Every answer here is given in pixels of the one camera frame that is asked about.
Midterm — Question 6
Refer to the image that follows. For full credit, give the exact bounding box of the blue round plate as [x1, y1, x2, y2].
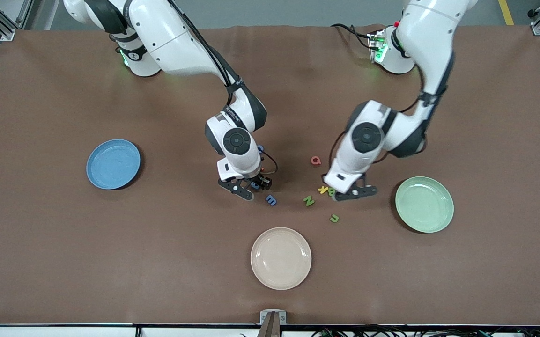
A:
[86, 139, 141, 190]

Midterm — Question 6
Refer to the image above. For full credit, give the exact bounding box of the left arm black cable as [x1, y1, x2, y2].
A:
[329, 132, 346, 171]

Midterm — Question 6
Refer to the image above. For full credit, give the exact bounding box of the green round plate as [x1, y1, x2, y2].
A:
[395, 176, 454, 234]

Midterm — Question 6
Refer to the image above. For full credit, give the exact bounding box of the white table edge rail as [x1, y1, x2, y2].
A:
[0, 324, 540, 337]

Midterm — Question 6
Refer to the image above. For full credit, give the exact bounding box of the brown table mat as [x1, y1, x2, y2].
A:
[0, 23, 540, 327]

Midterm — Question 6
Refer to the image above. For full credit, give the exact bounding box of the black base power cable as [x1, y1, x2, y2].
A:
[331, 22, 374, 50]

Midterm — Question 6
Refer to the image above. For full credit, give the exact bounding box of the yellow floor tape strip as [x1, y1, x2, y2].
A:
[498, 0, 515, 26]

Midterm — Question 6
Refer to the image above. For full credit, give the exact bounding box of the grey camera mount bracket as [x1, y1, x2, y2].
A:
[259, 310, 287, 337]

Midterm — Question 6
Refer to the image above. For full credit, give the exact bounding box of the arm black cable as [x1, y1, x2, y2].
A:
[171, 0, 279, 177]
[329, 132, 346, 171]

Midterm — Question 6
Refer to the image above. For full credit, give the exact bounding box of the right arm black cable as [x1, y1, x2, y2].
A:
[171, 0, 279, 177]

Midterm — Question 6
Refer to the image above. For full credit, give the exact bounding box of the beige round plate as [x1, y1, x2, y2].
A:
[250, 227, 312, 291]

